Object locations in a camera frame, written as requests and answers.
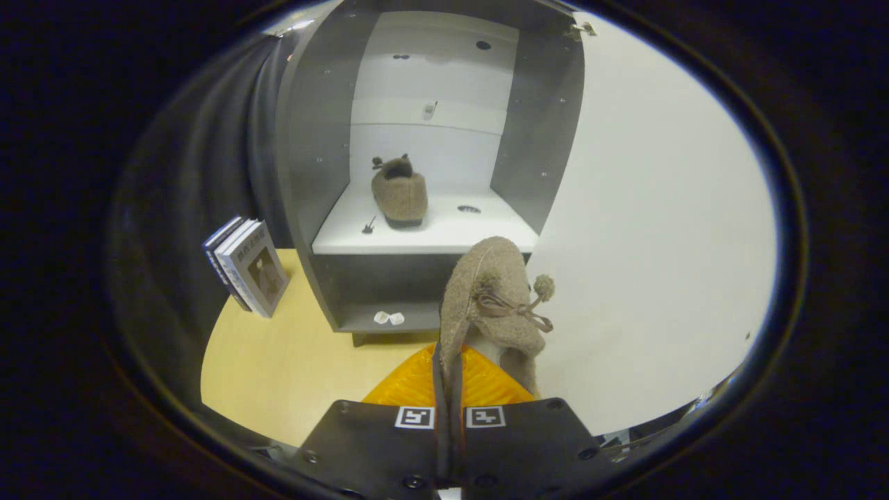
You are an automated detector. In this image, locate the white shoe cabinet door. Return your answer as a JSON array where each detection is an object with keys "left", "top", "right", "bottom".
[{"left": 531, "top": 10, "right": 779, "bottom": 438}]

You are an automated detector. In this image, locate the brown fuzzy slipper shoe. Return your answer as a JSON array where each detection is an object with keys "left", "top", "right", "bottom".
[
  {"left": 434, "top": 236, "right": 556, "bottom": 417},
  {"left": 371, "top": 154, "right": 429, "bottom": 230}
]

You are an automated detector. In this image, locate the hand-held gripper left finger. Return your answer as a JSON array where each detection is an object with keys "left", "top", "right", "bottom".
[{"left": 288, "top": 344, "right": 445, "bottom": 500}]

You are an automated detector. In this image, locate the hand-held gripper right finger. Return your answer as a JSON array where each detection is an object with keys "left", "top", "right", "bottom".
[{"left": 455, "top": 346, "right": 605, "bottom": 500}]

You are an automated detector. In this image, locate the grey shoe cabinet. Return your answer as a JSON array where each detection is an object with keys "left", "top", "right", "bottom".
[{"left": 274, "top": 0, "right": 588, "bottom": 348}]

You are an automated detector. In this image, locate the blue white book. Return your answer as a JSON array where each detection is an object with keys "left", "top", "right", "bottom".
[
  {"left": 201, "top": 215, "right": 254, "bottom": 313},
  {"left": 215, "top": 220, "right": 291, "bottom": 319}
]

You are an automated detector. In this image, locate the black backdrop cloth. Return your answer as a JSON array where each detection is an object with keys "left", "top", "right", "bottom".
[{"left": 108, "top": 35, "right": 299, "bottom": 417}]

